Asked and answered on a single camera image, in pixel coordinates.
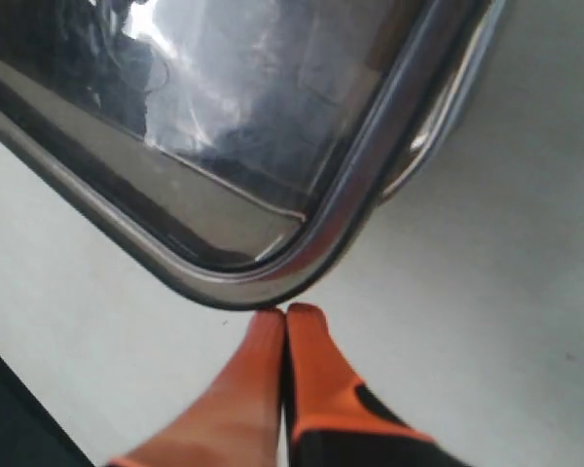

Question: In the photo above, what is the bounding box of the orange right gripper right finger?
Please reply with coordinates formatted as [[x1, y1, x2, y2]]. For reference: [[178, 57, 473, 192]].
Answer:
[[285, 304, 437, 466]]

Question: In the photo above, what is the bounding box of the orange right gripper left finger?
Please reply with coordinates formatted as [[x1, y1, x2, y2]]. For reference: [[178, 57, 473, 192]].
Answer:
[[108, 308, 285, 467]]

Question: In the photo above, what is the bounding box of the dark transparent lunch box lid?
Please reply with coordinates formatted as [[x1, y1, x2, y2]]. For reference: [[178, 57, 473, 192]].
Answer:
[[0, 0, 483, 310]]

